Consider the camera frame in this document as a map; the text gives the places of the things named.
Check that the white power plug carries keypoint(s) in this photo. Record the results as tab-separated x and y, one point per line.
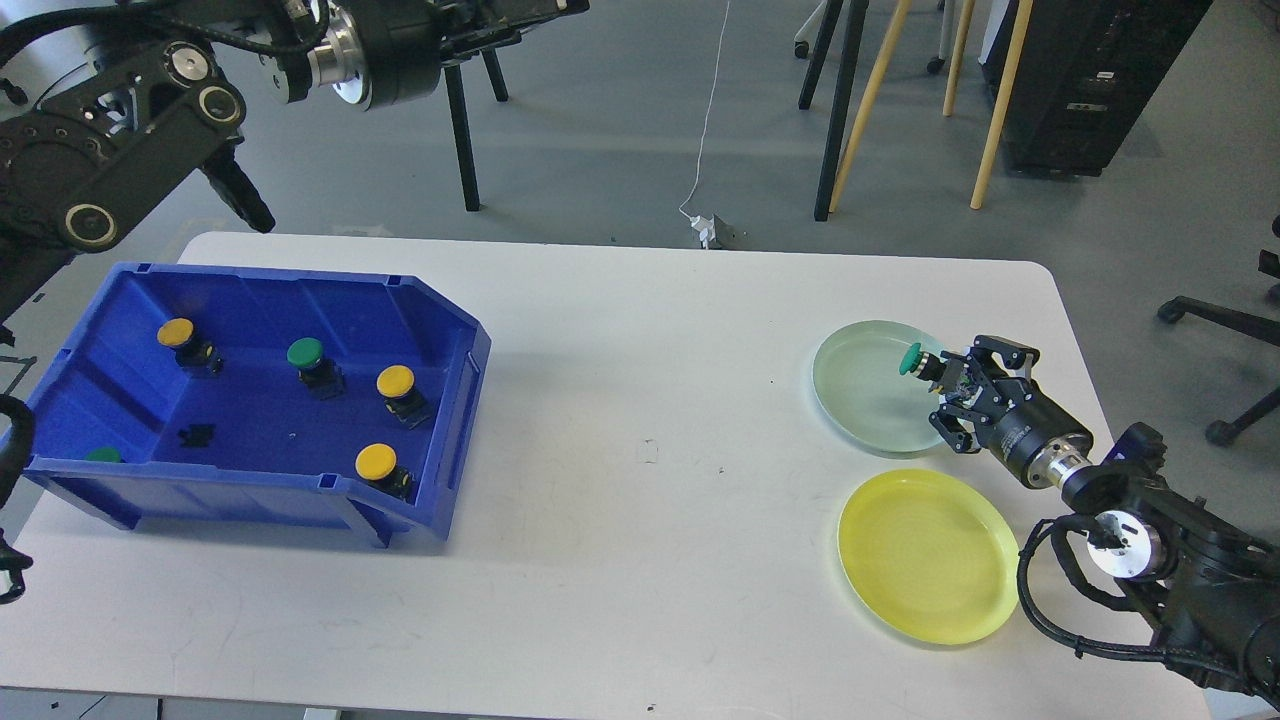
713	233

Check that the light green plate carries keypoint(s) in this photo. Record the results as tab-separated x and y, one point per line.
856	379

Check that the black stool legs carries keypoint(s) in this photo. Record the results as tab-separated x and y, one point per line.
455	90

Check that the black easel legs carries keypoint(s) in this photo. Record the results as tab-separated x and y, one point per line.
816	37

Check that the blue plastic storage bin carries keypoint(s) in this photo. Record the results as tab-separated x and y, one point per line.
279	455

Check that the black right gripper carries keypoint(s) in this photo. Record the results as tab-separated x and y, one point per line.
1006	413

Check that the green button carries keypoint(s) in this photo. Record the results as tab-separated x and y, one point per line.
927	367
318	372

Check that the small black part in bin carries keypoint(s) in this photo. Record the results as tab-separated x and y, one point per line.
198	435

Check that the green button bin corner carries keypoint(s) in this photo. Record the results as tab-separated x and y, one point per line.
104	454

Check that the black office chair base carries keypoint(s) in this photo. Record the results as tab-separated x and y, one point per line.
1224	433

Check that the yellow button front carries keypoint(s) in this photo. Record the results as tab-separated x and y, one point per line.
379	466

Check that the black computer tower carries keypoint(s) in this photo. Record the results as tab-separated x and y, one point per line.
1087	71

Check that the yellow plate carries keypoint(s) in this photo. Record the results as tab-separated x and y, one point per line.
929	556

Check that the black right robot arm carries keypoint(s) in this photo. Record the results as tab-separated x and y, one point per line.
1129	543

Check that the yellow button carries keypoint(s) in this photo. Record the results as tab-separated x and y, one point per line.
193	353
403	399
379	466

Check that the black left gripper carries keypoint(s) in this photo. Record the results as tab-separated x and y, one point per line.
394	51

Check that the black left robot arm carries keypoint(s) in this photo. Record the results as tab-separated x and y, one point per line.
81	169

